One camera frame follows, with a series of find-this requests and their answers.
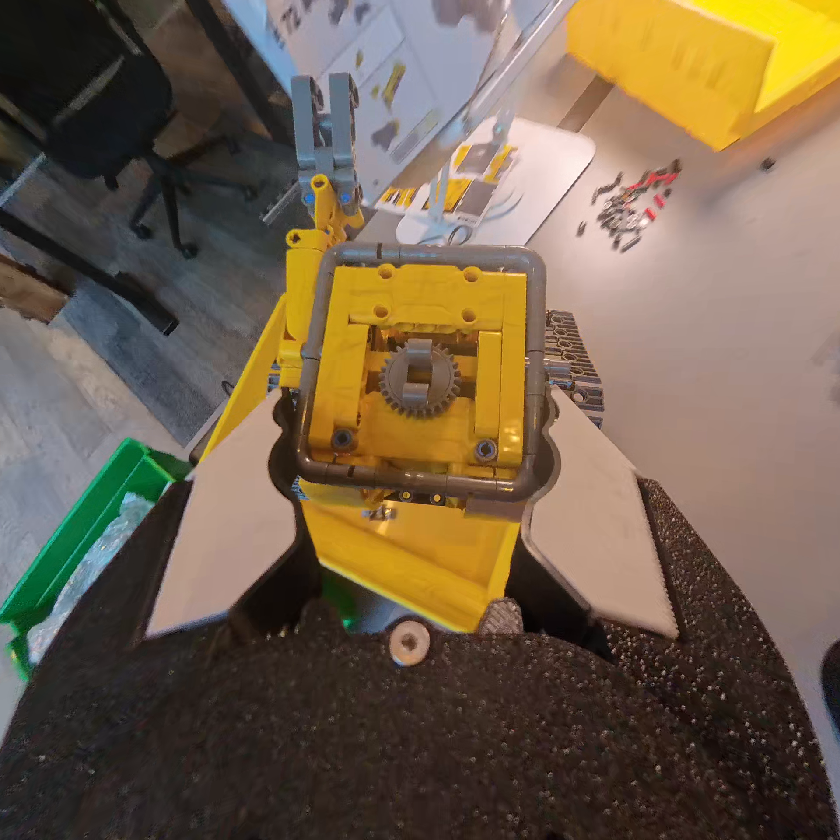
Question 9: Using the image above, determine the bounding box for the instruction manual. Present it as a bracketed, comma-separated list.
[262, 0, 568, 212]

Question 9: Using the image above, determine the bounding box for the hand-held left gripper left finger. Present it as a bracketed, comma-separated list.
[144, 390, 307, 639]

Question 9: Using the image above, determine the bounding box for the green plastic bin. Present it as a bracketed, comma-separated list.
[0, 438, 193, 683]

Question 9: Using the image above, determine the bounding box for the grey desk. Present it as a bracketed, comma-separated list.
[364, 26, 840, 840]

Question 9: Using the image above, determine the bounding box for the black desk frame bar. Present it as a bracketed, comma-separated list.
[0, 206, 181, 337]
[185, 0, 293, 147]

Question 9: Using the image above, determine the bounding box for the black office chair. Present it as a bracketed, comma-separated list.
[0, 0, 258, 258]

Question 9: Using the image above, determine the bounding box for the yellow plastic parts bin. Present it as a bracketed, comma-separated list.
[564, 0, 840, 153]

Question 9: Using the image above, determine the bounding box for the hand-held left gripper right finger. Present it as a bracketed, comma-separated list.
[521, 387, 680, 641]

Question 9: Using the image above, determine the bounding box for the grey and yellow brick assembly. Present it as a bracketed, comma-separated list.
[290, 72, 363, 198]

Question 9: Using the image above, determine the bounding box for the pile of small brick pins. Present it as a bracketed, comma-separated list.
[576, 159, 685, 255]

